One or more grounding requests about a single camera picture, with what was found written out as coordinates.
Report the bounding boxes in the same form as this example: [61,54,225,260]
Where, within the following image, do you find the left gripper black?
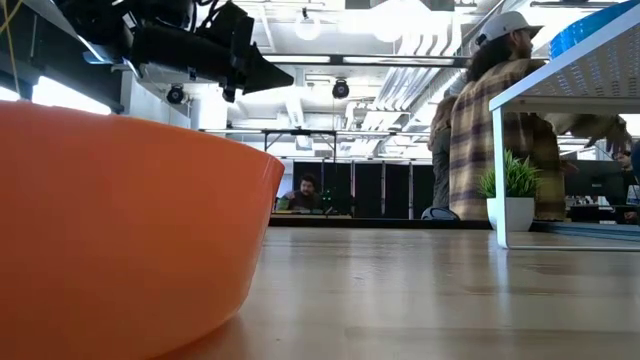
[130,25,295,103]

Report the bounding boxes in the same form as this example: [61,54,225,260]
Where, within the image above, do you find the orange plastic mini bowl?
[0,99,286,360]

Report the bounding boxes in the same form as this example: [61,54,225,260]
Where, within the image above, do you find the blue plastic mini bowl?
[548,9,640,61]
[549,0,640,49]

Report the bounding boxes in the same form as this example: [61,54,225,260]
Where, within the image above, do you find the round white pendant lamp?
[293,7,322,42]

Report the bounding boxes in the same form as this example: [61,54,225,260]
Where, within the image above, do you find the black ceiling light bar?
[262,53,471,68]

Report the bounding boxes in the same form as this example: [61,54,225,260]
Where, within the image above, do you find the person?
[427,93,460,211]
[448,10,634,222]
[279,173,325,212]
[610,148,640,225]

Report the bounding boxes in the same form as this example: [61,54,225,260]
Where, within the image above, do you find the black partition panels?
[292,160,436,220]

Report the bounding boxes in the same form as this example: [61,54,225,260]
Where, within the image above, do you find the black chair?
[420,205,462,222]

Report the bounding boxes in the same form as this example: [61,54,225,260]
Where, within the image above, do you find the green plant in white pot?
[477,148,544,233]

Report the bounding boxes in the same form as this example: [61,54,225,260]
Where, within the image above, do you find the white perforated metal rack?
[488,13,640,252]

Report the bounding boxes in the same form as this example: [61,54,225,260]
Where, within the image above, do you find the black monitor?
[564,159,626,206]

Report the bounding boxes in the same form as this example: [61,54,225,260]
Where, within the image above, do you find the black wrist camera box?
[194,0,256,51]

